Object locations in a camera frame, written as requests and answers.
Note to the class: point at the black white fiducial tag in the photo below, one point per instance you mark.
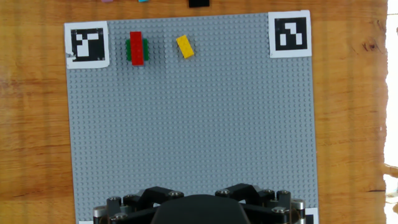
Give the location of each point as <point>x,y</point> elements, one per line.
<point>311,216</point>
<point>90,46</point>
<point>290,34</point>

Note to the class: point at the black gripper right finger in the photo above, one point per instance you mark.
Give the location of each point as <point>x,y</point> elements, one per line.
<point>267,205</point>

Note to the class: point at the green Lego brick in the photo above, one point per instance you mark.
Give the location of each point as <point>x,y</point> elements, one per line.
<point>127,49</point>

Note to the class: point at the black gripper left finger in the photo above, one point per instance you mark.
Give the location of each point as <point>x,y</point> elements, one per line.
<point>130,205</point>

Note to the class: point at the yellow Lego brick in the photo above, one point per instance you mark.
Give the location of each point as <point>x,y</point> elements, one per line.
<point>185,46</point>

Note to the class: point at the black Lego plate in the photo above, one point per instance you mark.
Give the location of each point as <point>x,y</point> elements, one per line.
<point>199,3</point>

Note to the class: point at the gray studded Lego baseplate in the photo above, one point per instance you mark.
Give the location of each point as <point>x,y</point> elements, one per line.
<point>186,124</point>

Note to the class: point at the red Lego brick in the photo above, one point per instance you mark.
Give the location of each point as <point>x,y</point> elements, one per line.
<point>136,48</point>

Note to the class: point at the wood grain table mat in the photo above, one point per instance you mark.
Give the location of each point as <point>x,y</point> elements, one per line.
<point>31,124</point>

